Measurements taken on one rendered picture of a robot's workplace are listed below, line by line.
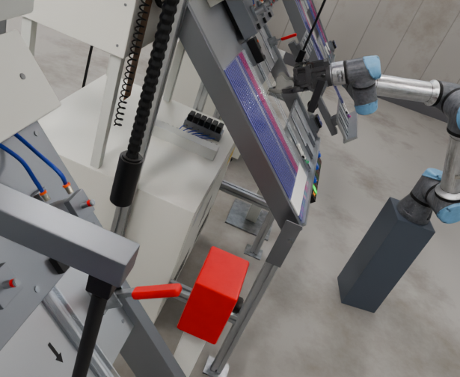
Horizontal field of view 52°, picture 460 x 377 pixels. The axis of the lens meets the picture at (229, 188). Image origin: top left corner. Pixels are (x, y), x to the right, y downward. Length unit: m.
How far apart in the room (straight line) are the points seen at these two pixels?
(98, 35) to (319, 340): 1.54
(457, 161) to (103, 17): 1.32
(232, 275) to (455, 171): 1.12
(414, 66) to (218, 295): 4.84
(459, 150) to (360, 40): 3.66
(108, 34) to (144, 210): 0.55
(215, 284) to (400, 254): 1.36
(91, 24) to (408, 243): 1.58
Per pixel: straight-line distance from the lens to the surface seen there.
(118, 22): 1.32
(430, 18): 5.54
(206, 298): 1.04
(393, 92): 1.79
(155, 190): 1.51
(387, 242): 2.20
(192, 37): 1.26
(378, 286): 2.38
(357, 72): 1.57
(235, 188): 2.21
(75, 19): 1.38
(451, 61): 5.75
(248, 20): 1.54
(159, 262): 1.63
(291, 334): 2.14
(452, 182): 1.97
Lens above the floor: 1.50
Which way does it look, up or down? 32 degrees down
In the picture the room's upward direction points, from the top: 22 degrees clockwise
